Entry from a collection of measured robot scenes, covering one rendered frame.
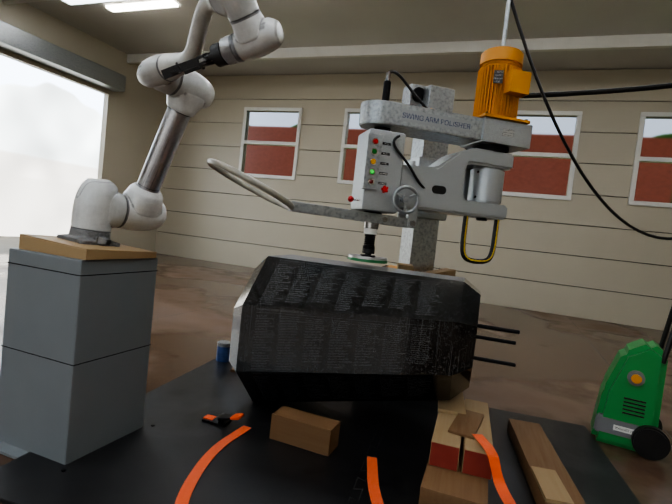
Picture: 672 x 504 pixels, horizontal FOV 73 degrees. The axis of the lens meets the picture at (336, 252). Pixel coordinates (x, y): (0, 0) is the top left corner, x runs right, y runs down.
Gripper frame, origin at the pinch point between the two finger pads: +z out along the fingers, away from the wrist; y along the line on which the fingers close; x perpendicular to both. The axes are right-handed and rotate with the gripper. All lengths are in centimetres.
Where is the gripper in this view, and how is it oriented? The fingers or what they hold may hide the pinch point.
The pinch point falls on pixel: (176, 71)
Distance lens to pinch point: 181.4
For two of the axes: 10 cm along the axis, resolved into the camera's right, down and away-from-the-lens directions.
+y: 2.3, -4.5, 8.6
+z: -9.2, 1.8, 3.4
